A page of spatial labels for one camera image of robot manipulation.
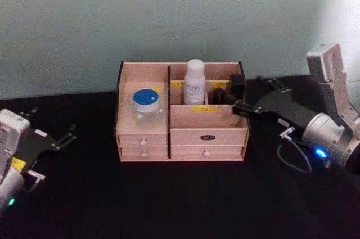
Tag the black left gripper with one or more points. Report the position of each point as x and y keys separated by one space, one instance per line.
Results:
x=36 y=143

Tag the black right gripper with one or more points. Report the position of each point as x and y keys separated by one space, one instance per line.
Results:
x=284 y=107

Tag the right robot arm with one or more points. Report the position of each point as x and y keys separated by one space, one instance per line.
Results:
x=326 y=135

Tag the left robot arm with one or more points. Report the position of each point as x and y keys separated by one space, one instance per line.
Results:
x=9 y=137

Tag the black rectangular box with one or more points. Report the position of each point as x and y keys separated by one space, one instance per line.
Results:
x=236 y=84

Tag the small black bottle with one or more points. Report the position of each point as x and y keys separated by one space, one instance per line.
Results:
x=220 y=97

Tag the wide wooden drawer, white knob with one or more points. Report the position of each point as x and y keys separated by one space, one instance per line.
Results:
x=225 y=153

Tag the white plastic bottle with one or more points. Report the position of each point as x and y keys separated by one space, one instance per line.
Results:
x=194 y=87

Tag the wooden desktop organizer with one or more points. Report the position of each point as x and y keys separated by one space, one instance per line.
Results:
x=194 y=121

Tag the short wooden drawer, white knob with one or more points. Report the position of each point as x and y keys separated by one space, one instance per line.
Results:
x=132 y=139
x=157 y=153

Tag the wide wooden drawer, black plate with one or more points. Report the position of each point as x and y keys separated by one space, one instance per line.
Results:
x=185 y=137

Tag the clear jar with blue lid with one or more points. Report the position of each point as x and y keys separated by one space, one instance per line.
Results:
x=146 y=101

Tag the black table cloth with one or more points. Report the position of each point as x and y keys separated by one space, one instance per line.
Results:
x=174 y=199

